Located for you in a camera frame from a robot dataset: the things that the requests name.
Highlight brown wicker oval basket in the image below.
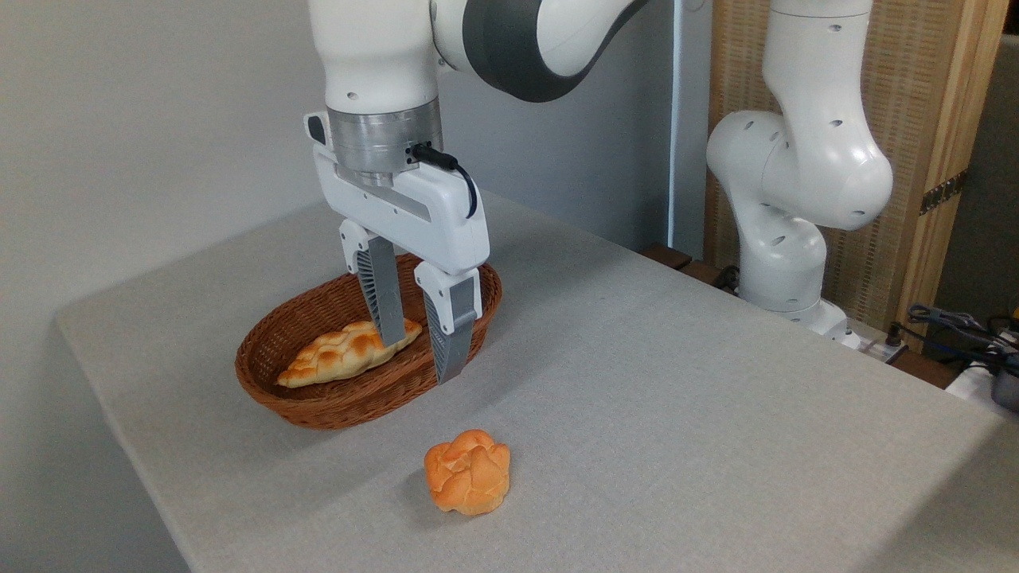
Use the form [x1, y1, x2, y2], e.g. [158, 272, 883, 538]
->
[235, 253, 503, 431]

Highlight dark wooden base board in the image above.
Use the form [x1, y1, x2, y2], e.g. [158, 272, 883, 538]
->
[640, 242, 743, 297]

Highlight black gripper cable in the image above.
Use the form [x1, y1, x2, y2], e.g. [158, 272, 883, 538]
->
[409, 142, 479, 220]

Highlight wooden woven folding screen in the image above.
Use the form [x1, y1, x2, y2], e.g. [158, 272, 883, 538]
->
[704, 0, 1012, 353]

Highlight round knotted bread roll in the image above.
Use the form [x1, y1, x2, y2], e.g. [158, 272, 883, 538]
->
[424, 429, 511, 516]

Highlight black cable bundle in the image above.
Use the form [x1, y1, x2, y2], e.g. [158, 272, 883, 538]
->
[885, 301, 1019, 376]

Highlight long braided bread loaf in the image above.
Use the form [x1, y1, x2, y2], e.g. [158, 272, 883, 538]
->
[275, 318, 424, 390]

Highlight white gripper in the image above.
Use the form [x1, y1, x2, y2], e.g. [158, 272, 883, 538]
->
[304, 111, 491, 385]

